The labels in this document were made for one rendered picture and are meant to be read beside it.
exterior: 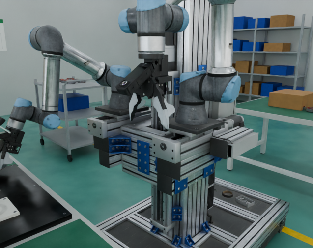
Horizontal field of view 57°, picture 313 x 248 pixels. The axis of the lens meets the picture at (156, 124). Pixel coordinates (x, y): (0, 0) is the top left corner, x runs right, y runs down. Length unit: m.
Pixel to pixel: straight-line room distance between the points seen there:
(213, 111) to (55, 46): 0.93
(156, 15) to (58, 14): 6.39
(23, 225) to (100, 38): 6.71
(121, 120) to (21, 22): 5.40
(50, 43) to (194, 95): 0.69
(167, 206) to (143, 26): 1.16
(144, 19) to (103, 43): 6.87
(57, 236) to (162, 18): 0.77
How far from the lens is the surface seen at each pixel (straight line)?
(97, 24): 7.57
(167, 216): 1.74
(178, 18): 0.86
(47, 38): 1.44
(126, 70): 1.60
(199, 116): 1.28
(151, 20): 0.77
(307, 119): 2.87
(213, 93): 1.21
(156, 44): 0.77
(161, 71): 0.81
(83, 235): 1.07
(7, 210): 1.24
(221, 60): 1.19
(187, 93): 1.26
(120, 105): 1.60
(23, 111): 1.54
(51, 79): 1.43
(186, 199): 1.72
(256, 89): 7.15
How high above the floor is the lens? 1.37
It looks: 15 degrees down
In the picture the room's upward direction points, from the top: straight up
